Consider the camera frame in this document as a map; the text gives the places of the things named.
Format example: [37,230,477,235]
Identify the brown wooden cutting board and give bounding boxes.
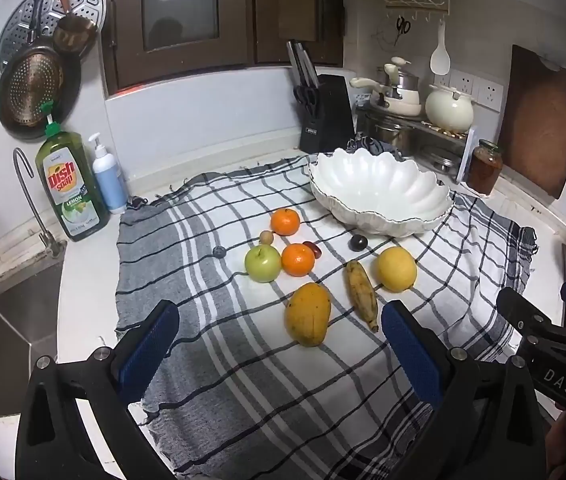
[497,44,566,200]

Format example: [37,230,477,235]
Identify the perforated steel steamer plate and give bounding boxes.
[0,0,108,76]

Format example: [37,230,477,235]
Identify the metal kitchen rack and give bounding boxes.
[355,104,478,184]

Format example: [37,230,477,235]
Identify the yellow mango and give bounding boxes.
[284,282,332,348]

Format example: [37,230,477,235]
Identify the round yellow pear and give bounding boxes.
[375,246,418,292]

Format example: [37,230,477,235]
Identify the white wall socket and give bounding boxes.
[475,77,506,112]
[449,69,478,103]

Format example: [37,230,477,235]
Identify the green apple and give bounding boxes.
[244,244,282,283]

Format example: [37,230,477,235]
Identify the small copper pot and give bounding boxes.
[52,0,99,56]

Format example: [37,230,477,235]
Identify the orange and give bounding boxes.
[270,207,301,237]
[281,243,316,277]

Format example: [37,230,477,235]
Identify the glass jar with orange preserve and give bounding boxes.
[466,139,504,196]

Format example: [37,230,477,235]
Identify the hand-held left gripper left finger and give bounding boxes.
[14,299,181,480]

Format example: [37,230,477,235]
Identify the black knife block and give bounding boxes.
[295,74,356,155]

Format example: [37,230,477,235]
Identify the grey checked cloth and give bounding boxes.
[114,152,538,480]

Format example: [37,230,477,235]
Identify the blue white pump bottle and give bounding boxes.
[88,132,129,215]

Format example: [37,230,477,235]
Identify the curved steel faucet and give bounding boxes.
[12,147,67,261]

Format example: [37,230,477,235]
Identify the steel pot with white handle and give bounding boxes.
[377,56,421,95]

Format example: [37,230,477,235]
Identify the spotted yellow banana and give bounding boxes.
[345,260,380,333]

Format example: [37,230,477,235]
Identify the steel handled knife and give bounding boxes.
[294,42,312,88]
[302,46,320,88]
[285,40,304,88]

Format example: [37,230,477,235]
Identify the white scalloped bowl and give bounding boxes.
[309,147,454,237]

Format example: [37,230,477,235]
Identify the white rice paddle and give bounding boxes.
[430,22,452,76]

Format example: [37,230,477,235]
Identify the cream casserole pot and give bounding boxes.
[425,84,474,133]

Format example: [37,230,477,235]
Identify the steel sink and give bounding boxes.
[0,259,64,417]

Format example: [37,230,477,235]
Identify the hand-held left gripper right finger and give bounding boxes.
[381,300,548,480]

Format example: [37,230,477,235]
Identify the black kitchen scissors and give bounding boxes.
[294,85,320,118]

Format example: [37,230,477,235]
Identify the dark brown wall cabinet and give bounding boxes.
[98,0,346,97]

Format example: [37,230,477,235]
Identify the green dish soap bottle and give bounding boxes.
[34,101,110,242]

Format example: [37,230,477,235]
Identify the steel stock pot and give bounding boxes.
[373,120,416,148]

